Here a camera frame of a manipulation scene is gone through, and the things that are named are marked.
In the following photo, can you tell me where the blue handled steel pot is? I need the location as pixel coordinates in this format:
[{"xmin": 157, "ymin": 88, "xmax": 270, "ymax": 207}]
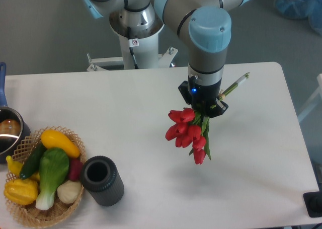
[{"xmin": 1, "ymin": 62, "xmax": 30, "ymax": 164}]

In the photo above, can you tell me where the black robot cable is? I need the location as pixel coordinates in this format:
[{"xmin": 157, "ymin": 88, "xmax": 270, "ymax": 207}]
[{"xmin": 127, "ymin": 26, "xmax": 139, "ymax": 70}]

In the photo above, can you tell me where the yellow bell pepper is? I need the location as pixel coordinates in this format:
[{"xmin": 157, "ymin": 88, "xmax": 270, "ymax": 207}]
[{"xmin": 4, "ymin": 179, "xmax": 38, "ymax": 205}]

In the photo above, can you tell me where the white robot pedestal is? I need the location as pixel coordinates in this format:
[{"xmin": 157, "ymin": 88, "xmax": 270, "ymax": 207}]
[{"xmin": 87, "ymin": 5, "xmax": 178, "ymax": 71}]

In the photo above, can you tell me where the yellow squash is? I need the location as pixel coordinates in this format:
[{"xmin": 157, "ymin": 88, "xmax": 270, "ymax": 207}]
[{"xmin": 40, "ymin": 129, "xmax": 81, "ymax": 159}]

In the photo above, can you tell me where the small yellow gourd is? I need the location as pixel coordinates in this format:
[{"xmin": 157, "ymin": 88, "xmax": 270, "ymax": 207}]
[{"xmin": 6, "ymin": 156, "xmax": 40, "ymax": 182}]

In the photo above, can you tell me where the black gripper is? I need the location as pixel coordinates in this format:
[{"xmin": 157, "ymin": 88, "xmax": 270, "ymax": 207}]
[{"xmin": 178, "ymin": 77, "xmax": 228, "ymax": 118}]

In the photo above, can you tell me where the white furniture frame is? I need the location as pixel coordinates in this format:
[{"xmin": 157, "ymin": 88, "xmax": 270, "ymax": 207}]
[{"xmin": 297, "ymin": 73, "xmax": 321, "ymax": 123}]

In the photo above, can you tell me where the green bok choy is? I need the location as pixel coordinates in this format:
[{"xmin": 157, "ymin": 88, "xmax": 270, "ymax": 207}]
[{"xmin": 35, "ymin": 147, "xmax": 69, "ymax": 210}]

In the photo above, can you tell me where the dark green cucumber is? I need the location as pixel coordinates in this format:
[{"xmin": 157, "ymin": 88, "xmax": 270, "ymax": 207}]
[{"xmin": 19, "ymin": 142, "xmax": 47, "ymax": 180}]

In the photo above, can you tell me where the woven wicker basket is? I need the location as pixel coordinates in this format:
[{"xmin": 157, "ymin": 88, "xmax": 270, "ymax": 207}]
[{"xmin": 5, "ymin": 126, "xmax": 86, "ymax": 228}]

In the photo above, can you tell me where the red tulip bouquet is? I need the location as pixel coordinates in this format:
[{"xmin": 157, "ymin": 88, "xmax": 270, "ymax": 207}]
[{"xmin": 165, "ymin": 72, "xmax": 250, "ymax": 165}]

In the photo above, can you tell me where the blue plastic bag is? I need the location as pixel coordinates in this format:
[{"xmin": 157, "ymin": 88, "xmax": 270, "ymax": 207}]
[{"xmin": 274, "ymin": 0, "xmax": 321, "ymax": 35}]

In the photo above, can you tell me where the red radish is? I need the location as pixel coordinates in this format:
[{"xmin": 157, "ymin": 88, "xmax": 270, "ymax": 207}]
[{"xmin": 67, "ymin": 159, "xmax": 83, "ymax": 181}]

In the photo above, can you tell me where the dark grey ribbed vase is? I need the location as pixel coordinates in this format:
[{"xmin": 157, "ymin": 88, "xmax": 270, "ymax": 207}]
[{"xmin": 80, "ymin": 156, "xmax": 124, "ymax": 206}]

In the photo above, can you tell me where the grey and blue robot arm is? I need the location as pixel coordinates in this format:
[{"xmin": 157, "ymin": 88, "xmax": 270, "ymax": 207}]
[{"xmin": 83, "ymin": 0, "xmax": 250, "ymax": 118}]

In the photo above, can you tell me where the black device at table edge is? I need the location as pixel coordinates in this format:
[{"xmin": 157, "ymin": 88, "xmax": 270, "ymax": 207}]
[{"xmin": 303, "ymin": 191, "xmax": 321, "ymax": 218}]

